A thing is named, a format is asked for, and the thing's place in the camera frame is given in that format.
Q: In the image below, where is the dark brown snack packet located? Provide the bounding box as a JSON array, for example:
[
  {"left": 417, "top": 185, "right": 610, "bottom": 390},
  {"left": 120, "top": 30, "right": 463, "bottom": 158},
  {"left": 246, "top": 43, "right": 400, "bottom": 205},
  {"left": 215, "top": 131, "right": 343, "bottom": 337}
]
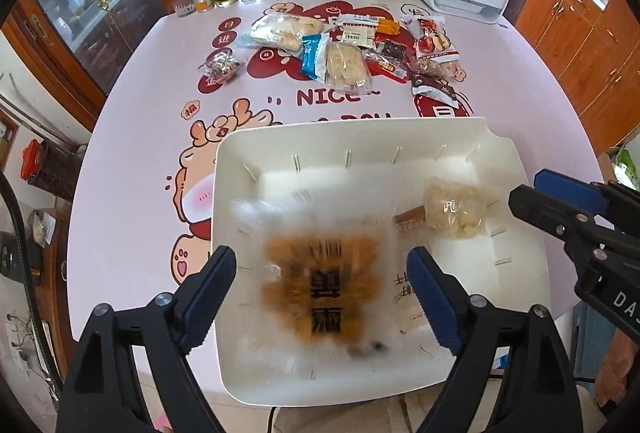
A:
[{"left": 411, "top": 76, "right": 464, "bottom": 107}]

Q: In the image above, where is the brown snack packet black print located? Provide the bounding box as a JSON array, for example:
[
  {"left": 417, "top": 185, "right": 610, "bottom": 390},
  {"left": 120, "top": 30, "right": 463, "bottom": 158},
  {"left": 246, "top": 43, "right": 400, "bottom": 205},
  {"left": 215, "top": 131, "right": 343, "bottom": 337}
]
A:
[{"left": 232, "top": 198, "right": 401, "bottom": 364}]

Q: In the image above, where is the red dark snack packet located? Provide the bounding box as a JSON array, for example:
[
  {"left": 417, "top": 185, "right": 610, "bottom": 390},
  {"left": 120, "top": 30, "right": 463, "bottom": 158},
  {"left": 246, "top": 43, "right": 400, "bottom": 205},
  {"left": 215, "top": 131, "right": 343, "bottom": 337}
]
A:
[{"left": 364, "top": 50, "right": 409, "bottom": 82}]

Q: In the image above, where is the clear pale biscuit packet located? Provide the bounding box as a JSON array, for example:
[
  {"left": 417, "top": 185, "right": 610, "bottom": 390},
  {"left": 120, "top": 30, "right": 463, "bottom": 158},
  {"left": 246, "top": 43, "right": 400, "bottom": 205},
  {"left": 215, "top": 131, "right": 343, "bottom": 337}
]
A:
[{"left": 325, "top": 43, "right": 374, "bottom": 95}]

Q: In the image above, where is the small orange striped packet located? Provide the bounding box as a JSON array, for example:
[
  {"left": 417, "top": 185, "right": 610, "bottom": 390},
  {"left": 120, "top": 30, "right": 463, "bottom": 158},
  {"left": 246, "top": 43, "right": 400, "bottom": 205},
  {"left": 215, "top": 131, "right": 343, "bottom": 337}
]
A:
[{"left": 392, "top": 207, "right": 428, "bottom": 236}]

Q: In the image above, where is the clear red printed snack packet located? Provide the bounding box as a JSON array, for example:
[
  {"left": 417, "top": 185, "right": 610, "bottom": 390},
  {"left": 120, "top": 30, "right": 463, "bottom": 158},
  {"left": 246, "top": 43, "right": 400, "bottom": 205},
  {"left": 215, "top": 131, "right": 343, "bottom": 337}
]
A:
[{"left": 394, "top": 263, "right": 436, "bottom": 336}]

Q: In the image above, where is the silver foil candy packet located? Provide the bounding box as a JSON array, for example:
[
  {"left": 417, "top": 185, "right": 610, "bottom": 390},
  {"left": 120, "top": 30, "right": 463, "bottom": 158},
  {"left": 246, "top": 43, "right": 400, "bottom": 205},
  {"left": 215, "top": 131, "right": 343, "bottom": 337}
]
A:
[{"left": 199, "top": 50, "right": 246, "bottom": 85}]

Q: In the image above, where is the wooden glass door cabinet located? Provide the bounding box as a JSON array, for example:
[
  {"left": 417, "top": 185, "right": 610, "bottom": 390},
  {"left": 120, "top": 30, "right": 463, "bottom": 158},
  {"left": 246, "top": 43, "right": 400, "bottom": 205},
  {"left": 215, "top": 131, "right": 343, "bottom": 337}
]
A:
[{"left": 0, "top": 0, "right": 171, "bottom": 129}]

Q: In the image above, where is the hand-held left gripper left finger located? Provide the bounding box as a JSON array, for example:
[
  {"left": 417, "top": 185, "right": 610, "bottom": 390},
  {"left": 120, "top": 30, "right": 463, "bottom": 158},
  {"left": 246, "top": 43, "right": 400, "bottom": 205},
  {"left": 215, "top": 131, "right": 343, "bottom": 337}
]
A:
[{"left": 60, "top": 245, "right": 237, "bottom": 433}]

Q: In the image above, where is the blue snack packet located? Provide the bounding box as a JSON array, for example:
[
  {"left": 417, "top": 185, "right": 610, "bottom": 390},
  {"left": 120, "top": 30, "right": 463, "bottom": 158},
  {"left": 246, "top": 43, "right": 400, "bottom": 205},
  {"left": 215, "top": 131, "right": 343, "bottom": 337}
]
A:
[{"left": 299, "top": 34, "right": 332, "bottom": 81}]

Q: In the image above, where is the brown wooden cabinet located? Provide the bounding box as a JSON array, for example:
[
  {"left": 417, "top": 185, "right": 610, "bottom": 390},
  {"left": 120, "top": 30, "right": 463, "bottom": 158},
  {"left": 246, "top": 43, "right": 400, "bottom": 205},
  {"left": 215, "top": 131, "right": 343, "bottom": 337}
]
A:
[{"left": 515, "top": 0, "right": 640, "bottom": 154}]

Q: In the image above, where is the white plastic tray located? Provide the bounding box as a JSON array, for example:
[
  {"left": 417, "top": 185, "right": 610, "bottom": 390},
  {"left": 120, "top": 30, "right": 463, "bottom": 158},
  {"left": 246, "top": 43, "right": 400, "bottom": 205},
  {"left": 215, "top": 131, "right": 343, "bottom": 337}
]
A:
[{"left": 212, "top": 117, "right": 551, "bottom": 406}]

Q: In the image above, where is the large bread packet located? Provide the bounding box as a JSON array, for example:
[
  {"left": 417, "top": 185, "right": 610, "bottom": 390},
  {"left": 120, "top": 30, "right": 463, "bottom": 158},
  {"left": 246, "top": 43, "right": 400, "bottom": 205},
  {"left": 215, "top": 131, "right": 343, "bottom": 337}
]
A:
[{"left": 237, "top": 10, "right": 331, "bottom": 52}]

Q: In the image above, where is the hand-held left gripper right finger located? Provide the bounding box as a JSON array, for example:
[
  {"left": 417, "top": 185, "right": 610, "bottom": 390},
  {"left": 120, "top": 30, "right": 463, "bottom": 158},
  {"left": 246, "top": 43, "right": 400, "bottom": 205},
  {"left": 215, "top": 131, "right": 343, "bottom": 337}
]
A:
[{"left": 406, "top": 247, "right": 583, "bottom": 433}]

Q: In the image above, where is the green white bag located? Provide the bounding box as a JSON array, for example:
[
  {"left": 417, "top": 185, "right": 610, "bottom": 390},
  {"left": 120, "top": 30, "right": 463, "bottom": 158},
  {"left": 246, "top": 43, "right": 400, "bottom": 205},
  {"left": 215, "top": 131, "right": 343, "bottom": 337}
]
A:
[{"left": 600, "top": 148, "right": 640, "bottom": 191}]

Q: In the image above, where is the white label snack packet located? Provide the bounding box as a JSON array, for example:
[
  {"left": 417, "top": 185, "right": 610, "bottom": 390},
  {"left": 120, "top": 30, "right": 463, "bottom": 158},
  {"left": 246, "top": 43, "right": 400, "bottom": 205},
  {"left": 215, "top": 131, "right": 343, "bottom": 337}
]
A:
[{"left": 336, "top": 13, "right": 382, "bottom": 49}]

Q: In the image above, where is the red white snack packet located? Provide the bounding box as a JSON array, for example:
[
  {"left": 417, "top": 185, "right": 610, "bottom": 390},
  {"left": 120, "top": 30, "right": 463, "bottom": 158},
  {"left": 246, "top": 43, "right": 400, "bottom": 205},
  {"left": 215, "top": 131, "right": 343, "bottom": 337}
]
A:
[{"left": 406, "top": 16, "right": 459, "bottom": 62}]

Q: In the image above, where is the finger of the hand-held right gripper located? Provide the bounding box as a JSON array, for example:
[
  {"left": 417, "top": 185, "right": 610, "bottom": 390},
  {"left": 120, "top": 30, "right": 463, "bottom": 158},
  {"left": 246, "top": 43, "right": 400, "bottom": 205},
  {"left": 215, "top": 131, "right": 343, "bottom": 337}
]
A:
[
  {"left": 534, "top": 169, "right": 608, "bottom": 216},
  {"left": 509, "top": 186, "right": 601, "bottom": 244}
]

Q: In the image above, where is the dark woven basket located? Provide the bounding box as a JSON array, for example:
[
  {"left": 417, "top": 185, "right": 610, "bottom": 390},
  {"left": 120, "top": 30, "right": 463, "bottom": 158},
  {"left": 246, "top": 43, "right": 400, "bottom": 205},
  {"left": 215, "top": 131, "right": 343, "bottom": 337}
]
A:
[{"left": 30, "top": 140, "right": 86, "bottom": 200}]

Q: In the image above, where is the pale lumpy snack packet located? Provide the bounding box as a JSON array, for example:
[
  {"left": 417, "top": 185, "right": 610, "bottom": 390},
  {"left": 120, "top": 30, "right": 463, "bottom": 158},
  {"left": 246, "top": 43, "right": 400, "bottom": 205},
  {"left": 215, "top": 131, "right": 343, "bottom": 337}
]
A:
[{"left": 424, "top": 180, "right": 488, "bottom": 240}]

